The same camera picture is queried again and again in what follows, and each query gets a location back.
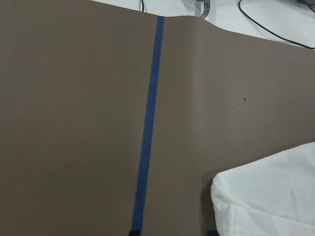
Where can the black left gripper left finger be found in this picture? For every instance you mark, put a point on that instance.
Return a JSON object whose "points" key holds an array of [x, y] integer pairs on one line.
{"points": [[134, 233]]}

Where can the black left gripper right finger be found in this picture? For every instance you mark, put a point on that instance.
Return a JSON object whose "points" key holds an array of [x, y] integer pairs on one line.
{"points": [[212, 233]]}

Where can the white long-sleeve printed shirt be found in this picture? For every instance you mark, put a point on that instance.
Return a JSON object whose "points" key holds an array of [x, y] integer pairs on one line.
{"points": [[273, 196]]}

